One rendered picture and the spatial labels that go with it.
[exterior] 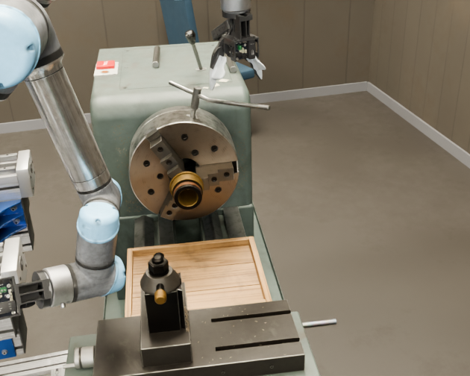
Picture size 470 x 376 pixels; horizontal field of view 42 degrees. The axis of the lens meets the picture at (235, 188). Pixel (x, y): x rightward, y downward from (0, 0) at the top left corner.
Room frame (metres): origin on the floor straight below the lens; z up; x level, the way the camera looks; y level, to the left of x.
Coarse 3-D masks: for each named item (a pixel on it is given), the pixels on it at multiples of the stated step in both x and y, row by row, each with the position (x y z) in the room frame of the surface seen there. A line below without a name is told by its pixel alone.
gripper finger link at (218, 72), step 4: (220, 56) 1.54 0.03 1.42; (220, 60) 1.54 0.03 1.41; (224, 60) 1.52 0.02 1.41; (216, 64) 1.53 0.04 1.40; (220, 64) 1.53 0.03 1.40; (224, 64) 1.52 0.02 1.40; (216, 68) 1.53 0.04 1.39; (220, 68) 1.52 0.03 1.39; (212, 72) 1.53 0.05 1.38; (216, 72) 1.52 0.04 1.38; (220, 72) 1.51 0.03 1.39; (224, 72) 1.50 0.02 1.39; (212, 76) 1.52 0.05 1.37; (216, 76) 1.51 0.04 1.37; (220, 76) 1.50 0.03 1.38; (212, 80) 1.53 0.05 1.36; (212, 84) 1.53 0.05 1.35; (212, 88) 1.53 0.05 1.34
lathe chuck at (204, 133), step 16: (176, 112) 1.62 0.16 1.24; (144, 128) 1.60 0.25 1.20; (160, 128) 1.54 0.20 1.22; (176, 128) 1.55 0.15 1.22; (192, 128) 1.55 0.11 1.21; (208, 128) 1.56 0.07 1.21; (224, 128) 1.64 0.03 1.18; (144, 144) 1.54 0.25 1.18; (176, 144) 1.55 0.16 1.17; (192, 144) 1.55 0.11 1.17; (208, 144) 1.56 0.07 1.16; (224, 144) 1.56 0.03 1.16; (144, 160) 1.54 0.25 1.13; (208, 160) 1.56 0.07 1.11; (224, 160) 1.56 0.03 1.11; (144, 176) 1.54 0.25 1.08; (160, 176) 1.55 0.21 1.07; (144, 192) 1.54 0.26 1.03; (160, 192) 1.54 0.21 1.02; (208, 192) 1.56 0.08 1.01; (224, 192) 1.56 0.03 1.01; (208, 208) 1.56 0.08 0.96
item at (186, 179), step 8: (176, 176) 1.46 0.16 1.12; (184, 176) 1.45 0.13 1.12; (192, 176) 1.46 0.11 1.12; (176, 184) 1.43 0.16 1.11; (184, 184) 1.41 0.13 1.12; (192, 184) 1.42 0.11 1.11; (200, 184) 1.44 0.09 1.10; (176, 192) 1.40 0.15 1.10; (184, 192) 1.48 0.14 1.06; (192, 192) 1.47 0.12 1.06; (200, 192) 1.41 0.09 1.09; (176, 200) 1.40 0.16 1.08; (184, 200) 1.44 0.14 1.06; (192, 200) 1.43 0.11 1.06; (200, 200) 1.41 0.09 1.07; (184, 208) 1.41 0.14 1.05; (192, 208) 1.41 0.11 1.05
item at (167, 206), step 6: (168, 192) 1.54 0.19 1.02; (168, 198) 1.51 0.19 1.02; (168, 204) 1.48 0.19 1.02; (174, 204) 1.49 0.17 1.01; (162, 210) 1.51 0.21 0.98; (168, 210) 1.50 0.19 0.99; (174, 210) 1.51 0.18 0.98; (162, 216) 1.50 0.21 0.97; (168, 216) 1.50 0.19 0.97; (174, 216) 1.50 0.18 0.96
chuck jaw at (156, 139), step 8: (152, 136) 1.54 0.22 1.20; (160, 136) 1.53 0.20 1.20; (152, 144) 1.51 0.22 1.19; (160, 144) 1.50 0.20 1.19; (168, 144) 1.54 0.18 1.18; (160, 152) 1.50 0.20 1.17; (168, 152) 1.50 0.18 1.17; (160, 160) 1.50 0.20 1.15; (168, 160) 1.49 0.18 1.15; (176, 160) 1.49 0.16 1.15; (168, 168) 1.48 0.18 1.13; (176, 168) 1.47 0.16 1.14
